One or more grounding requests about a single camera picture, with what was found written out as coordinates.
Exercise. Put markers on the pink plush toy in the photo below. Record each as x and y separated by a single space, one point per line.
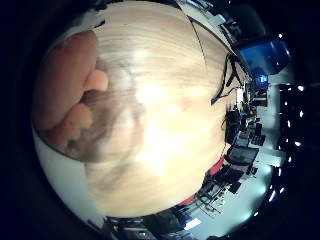
63 86

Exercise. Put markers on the small blue screen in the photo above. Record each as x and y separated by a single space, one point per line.
262 79

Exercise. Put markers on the blue lit monitor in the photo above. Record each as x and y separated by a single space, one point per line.
265 55

